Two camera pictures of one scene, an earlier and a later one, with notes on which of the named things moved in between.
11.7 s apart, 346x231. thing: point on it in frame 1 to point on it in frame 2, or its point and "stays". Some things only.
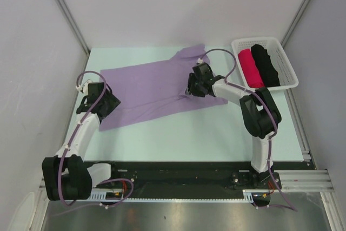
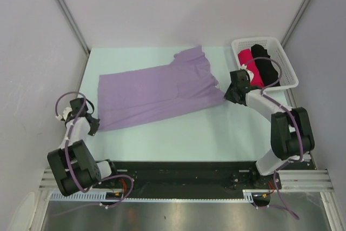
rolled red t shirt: [252, 75] stays
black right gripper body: [194, 85] to [230, 93]
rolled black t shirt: [268, 73] stays
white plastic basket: [287, 77] stays
